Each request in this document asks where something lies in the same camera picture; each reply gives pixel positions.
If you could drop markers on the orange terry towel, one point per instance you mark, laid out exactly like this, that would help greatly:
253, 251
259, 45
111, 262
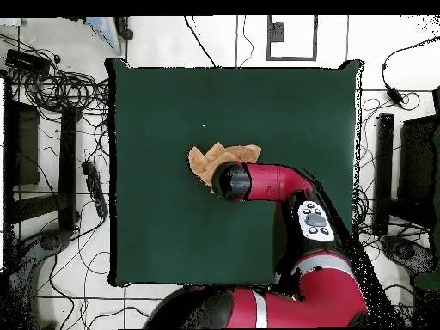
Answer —
199, 165

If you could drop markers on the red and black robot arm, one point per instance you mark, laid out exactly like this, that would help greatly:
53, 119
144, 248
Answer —
326, 299

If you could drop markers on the black flat box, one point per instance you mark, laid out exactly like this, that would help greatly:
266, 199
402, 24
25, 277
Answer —
27, 62

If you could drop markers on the dark green table cloth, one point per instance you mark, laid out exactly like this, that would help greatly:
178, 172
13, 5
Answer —
154, 103

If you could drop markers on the black power strip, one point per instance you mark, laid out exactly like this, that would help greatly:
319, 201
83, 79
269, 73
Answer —
94, 187

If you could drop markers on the dark grey floor box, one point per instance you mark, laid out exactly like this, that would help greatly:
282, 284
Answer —
276, 32

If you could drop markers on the grey caster leg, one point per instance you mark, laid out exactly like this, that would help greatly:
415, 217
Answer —
51, 240
407, 251

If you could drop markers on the black metal stand frame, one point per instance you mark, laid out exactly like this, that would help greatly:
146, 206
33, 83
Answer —
384, 165
67, 165

